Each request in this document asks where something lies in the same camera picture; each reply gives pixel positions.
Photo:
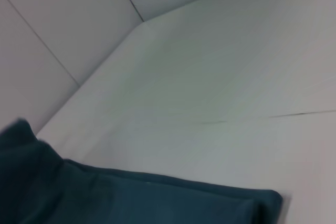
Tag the teal blue shirt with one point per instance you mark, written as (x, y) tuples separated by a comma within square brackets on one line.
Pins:
[(105, 197)]

